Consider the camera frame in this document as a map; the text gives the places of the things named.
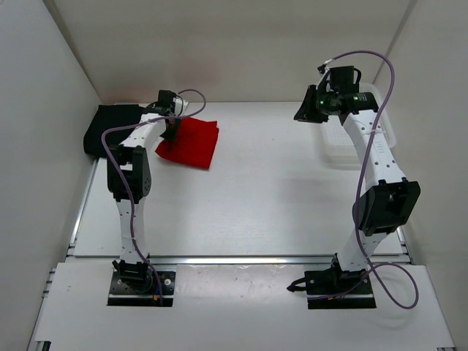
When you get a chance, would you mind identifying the red t shirt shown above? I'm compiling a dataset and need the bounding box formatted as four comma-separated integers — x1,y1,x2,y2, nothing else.
155,118,219,170

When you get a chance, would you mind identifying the white plastic basket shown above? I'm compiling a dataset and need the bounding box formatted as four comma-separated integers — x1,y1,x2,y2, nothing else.
320,83,396,170

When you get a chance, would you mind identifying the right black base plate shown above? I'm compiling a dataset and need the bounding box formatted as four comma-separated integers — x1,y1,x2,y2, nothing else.
287,267,377,310

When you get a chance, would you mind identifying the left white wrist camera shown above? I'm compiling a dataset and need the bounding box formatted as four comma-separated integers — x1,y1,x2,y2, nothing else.
174,97,189,116

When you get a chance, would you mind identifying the aluminium rail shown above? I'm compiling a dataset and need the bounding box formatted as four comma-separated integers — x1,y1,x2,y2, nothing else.
150,255,333,265

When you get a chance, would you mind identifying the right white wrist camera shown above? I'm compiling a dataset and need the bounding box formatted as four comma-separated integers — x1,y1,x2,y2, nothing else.
317,59,333,90

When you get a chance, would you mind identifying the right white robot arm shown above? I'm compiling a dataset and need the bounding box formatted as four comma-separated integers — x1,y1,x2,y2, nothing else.
294,64,420,293

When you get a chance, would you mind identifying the black t shirt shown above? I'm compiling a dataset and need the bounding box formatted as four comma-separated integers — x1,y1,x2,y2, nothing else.
83,104,143,158

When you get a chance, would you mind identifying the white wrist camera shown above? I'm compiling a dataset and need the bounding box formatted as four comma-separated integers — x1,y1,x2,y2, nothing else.
317,59,333,90
174,97,189,116

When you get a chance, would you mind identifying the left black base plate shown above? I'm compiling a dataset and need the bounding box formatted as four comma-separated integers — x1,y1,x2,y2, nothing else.
107,271,176,307

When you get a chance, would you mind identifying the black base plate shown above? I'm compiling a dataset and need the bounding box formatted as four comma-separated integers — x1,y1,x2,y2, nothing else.
287,267,377,310
107,271,176,307

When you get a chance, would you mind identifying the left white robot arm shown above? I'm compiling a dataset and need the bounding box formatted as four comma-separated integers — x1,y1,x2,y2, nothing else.
101,90,187,299

